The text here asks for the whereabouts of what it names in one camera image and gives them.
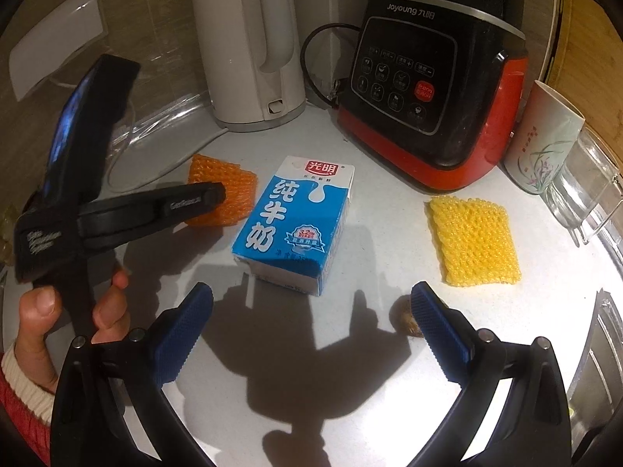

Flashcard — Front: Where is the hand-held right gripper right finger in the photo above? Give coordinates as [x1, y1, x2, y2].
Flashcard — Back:
[410, 281, 582, 467]

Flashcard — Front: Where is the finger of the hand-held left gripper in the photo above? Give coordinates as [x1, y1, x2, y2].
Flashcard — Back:
[78, 181, 227, 250]

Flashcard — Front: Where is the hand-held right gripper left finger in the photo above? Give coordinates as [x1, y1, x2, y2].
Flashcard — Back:
[50, 282, 215, 467]

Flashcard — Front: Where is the orange foam fruit net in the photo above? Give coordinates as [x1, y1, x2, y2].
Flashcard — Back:
[187, 154, 259, 228]

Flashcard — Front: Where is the person's left forearm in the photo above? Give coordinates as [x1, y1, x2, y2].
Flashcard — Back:
[0, 343, 62, 467]

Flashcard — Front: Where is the person's left hand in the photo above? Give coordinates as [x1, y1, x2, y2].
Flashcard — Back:
[18, 270, 132, 381]

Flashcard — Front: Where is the brown nut shell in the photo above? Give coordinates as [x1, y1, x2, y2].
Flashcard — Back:
[392, 297, 424, 337]

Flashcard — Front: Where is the yellow foam fruit net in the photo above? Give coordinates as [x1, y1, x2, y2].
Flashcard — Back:
[425, 196, 523, 287]

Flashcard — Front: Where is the blue and white milk carton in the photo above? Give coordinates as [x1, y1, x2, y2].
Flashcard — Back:
[230, 156, 356, 297]

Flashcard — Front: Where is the steel sink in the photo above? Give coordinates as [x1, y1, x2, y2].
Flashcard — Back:
[565, 289, 623, 453]

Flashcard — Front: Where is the white electric kettle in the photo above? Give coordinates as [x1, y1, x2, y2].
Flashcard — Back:
[189, 0, 307, 132]

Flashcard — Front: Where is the clear glass container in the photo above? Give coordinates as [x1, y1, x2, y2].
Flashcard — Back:
[545, 126, 623, 246]

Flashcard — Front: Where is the floral paper cup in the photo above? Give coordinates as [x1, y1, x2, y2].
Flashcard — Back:
[503, 79, 585, 194]

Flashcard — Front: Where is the black and red soymilk maker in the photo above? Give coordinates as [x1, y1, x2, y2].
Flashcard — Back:
[337, 0, 530, 193]

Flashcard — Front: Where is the wooden cutting board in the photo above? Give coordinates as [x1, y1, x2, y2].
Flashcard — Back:
[545, 0, 623, 122]

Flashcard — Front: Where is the white power cable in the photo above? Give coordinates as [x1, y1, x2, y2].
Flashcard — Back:
[104, 126, 229, 191]

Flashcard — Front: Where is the white wall socket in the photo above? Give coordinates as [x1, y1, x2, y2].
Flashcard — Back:
[7, 0, 108, 103]

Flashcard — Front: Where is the black power cable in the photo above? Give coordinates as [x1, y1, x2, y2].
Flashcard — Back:
[300, 23, 363, 108]

